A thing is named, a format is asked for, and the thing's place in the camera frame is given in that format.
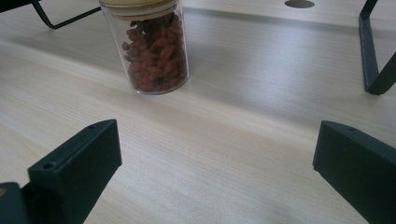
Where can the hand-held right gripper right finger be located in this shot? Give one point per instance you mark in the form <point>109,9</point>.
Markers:
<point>358,165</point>

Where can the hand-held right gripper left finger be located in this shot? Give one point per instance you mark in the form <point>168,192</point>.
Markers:
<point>74,168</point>

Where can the glass jar of red berries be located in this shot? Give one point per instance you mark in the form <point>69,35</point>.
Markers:
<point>155,56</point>

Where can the black metal stand leg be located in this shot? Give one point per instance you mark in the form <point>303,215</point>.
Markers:
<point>373,62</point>
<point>46,15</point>

